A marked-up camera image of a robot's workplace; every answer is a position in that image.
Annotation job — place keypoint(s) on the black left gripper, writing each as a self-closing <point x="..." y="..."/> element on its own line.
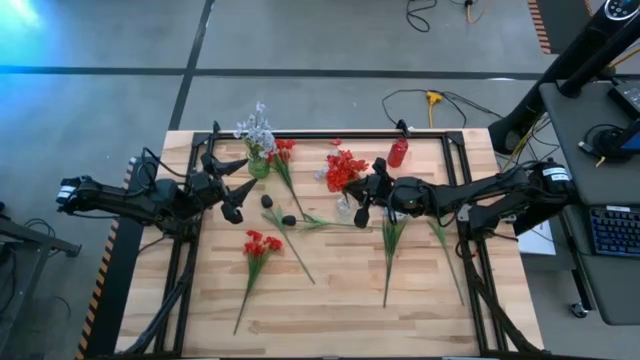
<point x="205" y="186"/>

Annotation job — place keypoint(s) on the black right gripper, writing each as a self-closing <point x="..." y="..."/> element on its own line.
<point x="382" y="190"/>

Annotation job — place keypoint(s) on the black artificial tulip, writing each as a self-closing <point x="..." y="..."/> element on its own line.
<point x="288" y="220"/>
<point x="266" y="201"/>

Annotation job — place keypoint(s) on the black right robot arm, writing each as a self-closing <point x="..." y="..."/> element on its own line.
<point x="480" y="195"/>

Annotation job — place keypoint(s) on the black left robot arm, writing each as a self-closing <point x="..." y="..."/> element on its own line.
<point x="125" y="200"/>

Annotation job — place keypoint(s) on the clear glass vase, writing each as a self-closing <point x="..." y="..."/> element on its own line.
<point x="344" y="212"/>

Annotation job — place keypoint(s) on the green glass vase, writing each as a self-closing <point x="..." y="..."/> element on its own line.
<point x="258" y="169"/>

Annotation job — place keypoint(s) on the red glass vase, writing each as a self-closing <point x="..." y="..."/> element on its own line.
<point x="397" y="155"/>

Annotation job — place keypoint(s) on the red flower bouquet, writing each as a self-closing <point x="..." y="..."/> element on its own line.
<point x="325" y="135"/>

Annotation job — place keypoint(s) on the yellow power plug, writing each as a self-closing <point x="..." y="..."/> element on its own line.
<point x="433" y="97"/>

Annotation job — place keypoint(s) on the black platform striped edge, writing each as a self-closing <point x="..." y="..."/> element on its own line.
<point x="120" y="280"/>

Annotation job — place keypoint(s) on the white paper sheet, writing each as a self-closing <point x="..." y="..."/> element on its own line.
<point x="537" y="242"/>

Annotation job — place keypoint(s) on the dark metal stand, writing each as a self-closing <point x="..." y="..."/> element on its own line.
<point x="30" y="240"/>

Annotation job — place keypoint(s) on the black tower device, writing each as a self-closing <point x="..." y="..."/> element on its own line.
<point x="550" y="90"/>

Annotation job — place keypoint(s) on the desk caster wheel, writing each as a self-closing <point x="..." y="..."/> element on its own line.
<point x="579" y="310"/>

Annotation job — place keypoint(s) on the grey desk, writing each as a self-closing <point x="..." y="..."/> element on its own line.
<point x="600" y="280"/>

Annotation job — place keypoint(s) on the black slanted column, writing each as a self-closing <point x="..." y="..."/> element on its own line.
<point x="590" y="72"/>

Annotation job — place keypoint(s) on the black computer keyboard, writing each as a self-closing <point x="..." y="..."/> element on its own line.
<point x="615" y="232"/>

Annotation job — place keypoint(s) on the black mat striped edge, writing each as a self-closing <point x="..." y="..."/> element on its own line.
<point x="560" y="25"/>

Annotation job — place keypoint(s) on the blue screen tablet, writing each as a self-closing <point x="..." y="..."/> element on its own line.
<point x="632" y="140"/>

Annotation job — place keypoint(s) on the black desktop device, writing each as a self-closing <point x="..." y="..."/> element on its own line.
<point x="627" y="97"/>

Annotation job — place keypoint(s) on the black frame clamp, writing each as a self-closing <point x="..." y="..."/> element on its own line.
<point x="216" y="127"/>
<point x="401" y="126"/>

